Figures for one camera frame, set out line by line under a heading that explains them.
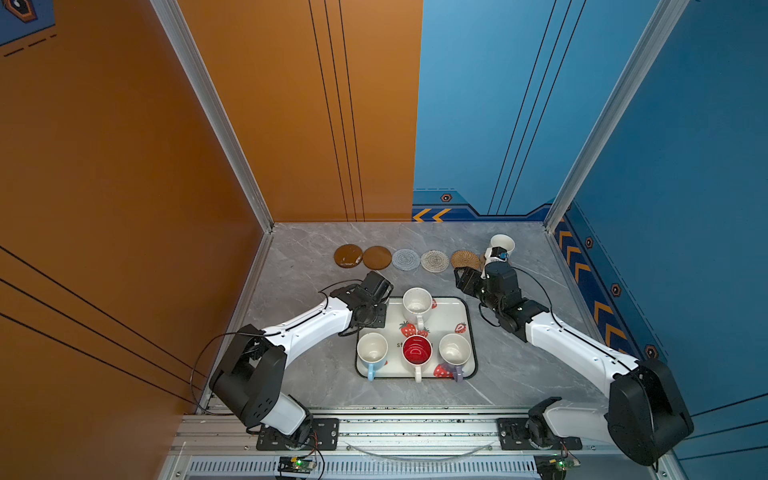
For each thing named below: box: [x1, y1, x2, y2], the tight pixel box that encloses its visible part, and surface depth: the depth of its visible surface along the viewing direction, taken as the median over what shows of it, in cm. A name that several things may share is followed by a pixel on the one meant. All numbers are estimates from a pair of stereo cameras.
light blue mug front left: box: [356, 332, 389, 382], surface depth 81 cm
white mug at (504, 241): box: [490, 234, 516, 255], surface depth 104 cm
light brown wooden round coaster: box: [362, 245, 392, 271], surface depth 111 cm
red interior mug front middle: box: [402, 334, 433, 383], surface depth 82 cm
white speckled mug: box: [402, 287, 433, 330], surface depth 91 cm
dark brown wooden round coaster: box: [334, 244, 363, 269], surface depth 111 cm
